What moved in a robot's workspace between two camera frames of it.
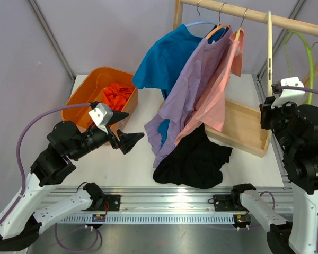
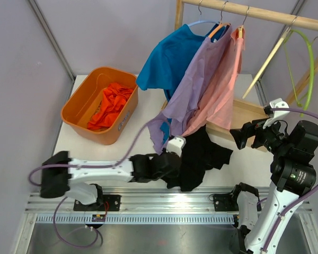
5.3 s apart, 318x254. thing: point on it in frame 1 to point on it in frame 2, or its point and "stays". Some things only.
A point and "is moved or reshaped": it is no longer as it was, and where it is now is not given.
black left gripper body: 111,134 to 174,173
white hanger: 270,76 to 270,60
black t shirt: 196,162 is moved or reshaped
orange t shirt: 115,95 stays
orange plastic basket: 106,85 stays
